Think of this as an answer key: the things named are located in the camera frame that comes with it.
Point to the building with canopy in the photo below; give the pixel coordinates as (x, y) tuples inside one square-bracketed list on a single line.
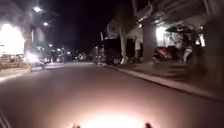
[(173, 20)]

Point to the concrete pillar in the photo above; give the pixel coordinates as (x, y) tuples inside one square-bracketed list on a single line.
[(149, 42)]

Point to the lit building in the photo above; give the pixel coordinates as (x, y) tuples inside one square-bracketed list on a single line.
[(11, 40)]

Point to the grey asphalt road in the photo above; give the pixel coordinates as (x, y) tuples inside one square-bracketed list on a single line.
[(100, 90)]

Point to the dark pavement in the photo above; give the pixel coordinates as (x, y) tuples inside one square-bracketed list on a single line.
[(173, 71)]

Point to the robot's own part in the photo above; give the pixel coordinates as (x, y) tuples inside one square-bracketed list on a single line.
[(148, 125)]

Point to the pale kerb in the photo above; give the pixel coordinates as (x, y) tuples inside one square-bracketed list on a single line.
[(160, 81)]

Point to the pale side pavement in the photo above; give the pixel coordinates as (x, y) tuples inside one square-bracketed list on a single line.
[(16, 71)]

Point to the dark parked vehicle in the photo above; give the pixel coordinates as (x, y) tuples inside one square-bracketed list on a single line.
[(108, 51)]

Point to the parked motorbikes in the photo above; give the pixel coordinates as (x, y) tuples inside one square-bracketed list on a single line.
[(173, 53)]

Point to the tree trunk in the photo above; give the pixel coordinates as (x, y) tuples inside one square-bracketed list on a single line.
[(123, 43)]

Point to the street lamp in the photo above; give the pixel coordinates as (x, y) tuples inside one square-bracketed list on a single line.
[(37, 9)]

